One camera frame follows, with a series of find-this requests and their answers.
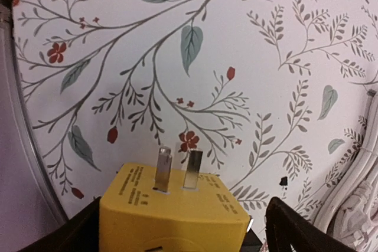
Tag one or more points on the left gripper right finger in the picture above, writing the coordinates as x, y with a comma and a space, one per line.
286, 230

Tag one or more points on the floral table mat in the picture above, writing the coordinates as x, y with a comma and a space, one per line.
274, 92

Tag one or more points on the yellow cube socket adapter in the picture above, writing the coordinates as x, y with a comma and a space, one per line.
157, 208

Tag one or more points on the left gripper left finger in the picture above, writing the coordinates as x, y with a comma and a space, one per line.
81, 233

